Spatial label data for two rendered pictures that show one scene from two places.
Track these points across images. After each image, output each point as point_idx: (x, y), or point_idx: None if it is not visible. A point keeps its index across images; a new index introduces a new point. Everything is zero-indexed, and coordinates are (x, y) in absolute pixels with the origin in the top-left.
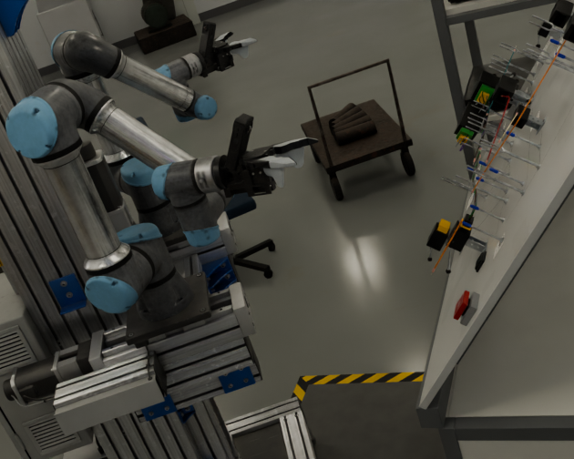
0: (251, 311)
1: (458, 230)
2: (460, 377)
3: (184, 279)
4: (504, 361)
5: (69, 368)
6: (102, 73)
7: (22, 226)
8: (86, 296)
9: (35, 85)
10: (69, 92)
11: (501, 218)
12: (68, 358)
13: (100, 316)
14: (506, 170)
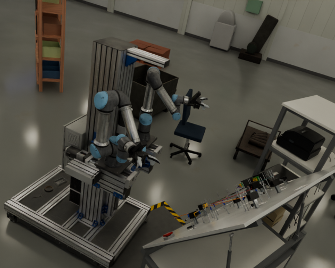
0: (134, 181)
1: (192, 214)
2: (165, 248)
3: None
4: (180, 256)
5: (80, 157)
6: (152, 88)
7: (96, 113)
8: None
9: (126, 81)
10: (118, 97)
11: (206, 221)
12: (84, 153)
13: None
14: (230, 208)
